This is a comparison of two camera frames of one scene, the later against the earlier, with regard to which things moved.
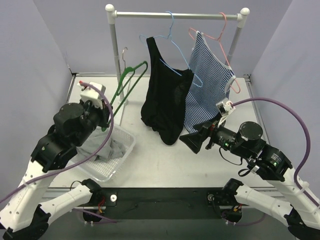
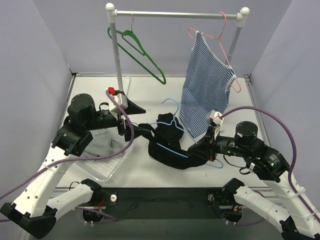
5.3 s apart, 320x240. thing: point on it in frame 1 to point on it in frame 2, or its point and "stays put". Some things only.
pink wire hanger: (190, 29) stays put
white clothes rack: (112, 15) stays put
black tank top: (165, 96) to (165, 148)
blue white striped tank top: (208, 84) stays put
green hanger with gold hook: (107, 124) to (144, 53)
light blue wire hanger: (176, 48) to (176, 121)
